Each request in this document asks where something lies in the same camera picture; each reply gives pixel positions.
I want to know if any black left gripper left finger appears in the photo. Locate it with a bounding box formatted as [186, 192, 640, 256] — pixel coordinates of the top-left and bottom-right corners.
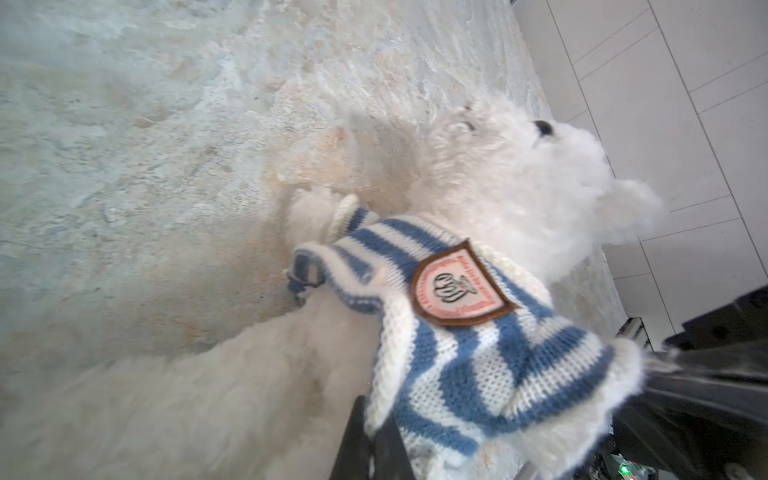
[329, 396, 372, 480]

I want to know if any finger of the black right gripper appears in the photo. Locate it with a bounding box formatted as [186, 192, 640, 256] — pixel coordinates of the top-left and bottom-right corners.
[613, 288, 767, 479]

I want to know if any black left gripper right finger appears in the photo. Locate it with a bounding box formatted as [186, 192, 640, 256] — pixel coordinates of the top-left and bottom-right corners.
[374, 416, 415, 480]

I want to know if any white fluffy teddy bear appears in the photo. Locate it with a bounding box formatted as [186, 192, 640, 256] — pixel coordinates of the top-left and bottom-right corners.
[1, 99, 661, 479]

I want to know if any blue white striped knit sweater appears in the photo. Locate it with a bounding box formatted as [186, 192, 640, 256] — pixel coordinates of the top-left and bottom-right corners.
[288, 195, 645, 479]

